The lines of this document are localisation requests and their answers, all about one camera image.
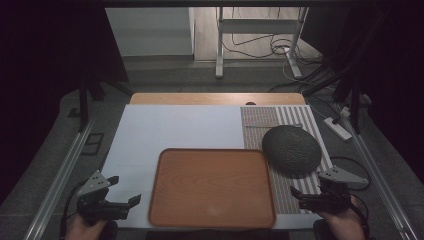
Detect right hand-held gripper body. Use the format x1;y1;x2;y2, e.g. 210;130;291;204
317;166;370;215

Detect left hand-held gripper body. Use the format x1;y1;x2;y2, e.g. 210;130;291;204
76;170;132;225

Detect brown wooden tray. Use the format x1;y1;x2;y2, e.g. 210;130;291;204
147;148;277;230

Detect person's right hand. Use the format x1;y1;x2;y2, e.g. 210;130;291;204
316;204;361;240

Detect person's left hand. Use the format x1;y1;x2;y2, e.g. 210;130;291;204
64;214;108;240

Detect white power strip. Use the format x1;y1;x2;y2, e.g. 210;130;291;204
323;116;353;141

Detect white board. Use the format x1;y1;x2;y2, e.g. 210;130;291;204
100;103;322;231

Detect black tripod stand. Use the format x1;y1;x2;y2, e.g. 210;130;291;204
299;63;365;135
77;75;134;133

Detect striped woven placemat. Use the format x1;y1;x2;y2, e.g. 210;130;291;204
240;105;334;215

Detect white metal stand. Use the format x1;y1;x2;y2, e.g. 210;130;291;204
214;6;310;80

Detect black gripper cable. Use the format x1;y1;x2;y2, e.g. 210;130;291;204
329;155;373;240
59;179;88;240

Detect aluminium rail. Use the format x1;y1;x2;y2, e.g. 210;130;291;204
22;119;97;240
335;105;418;240

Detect tangle of floor cables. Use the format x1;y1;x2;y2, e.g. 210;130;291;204
221;32;324;66

